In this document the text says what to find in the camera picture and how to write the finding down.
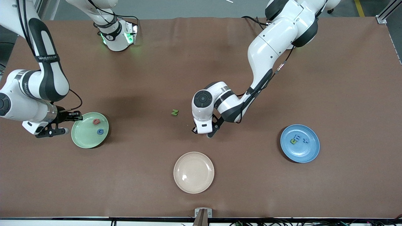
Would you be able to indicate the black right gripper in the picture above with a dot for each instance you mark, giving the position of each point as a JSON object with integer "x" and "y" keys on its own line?
{"x": 63, "y": 116}

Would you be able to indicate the green letter N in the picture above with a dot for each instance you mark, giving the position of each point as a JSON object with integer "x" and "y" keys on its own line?
{"x": 175, "y": 112}

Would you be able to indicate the red letter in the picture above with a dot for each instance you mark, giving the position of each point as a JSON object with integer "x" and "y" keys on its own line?
{"x": 96, "y": 121}

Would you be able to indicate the blue letter m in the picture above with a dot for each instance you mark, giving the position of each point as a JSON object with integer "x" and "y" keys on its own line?
{"x": 296, "y": 137}

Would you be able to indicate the blue letter x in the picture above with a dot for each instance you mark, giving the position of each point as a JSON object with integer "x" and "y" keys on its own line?
{"x": 305, "y": 140}

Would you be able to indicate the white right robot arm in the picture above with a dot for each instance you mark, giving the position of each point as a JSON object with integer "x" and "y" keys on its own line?
{"x": 22, "y": 108}

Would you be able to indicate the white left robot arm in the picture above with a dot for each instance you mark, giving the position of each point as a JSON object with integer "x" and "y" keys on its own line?
{"x": 273, "y": 40}

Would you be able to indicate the green plate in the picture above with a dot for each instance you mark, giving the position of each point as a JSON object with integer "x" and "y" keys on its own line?
{"x": 88, "y": 138}

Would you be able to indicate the beige plate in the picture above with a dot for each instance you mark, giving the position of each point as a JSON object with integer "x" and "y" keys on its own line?
{"x": 193, "y": 172}

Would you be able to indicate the brown table cover sheet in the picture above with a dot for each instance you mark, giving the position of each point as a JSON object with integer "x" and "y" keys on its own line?
{"x": 235, "y": 175}

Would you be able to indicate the blue plate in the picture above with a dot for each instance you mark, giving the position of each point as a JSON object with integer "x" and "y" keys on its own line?
{"x": 301, "y": 155}

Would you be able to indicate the silver base connector box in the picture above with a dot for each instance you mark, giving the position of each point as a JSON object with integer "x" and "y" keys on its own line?
{"x": 132, "y": 33}

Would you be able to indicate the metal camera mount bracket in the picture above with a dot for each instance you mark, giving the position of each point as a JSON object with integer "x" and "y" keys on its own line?
{"x": 202, "y": 216}

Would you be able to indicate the aluminium frame profile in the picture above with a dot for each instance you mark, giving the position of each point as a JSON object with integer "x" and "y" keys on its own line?
{"x": 383, "y": 15}

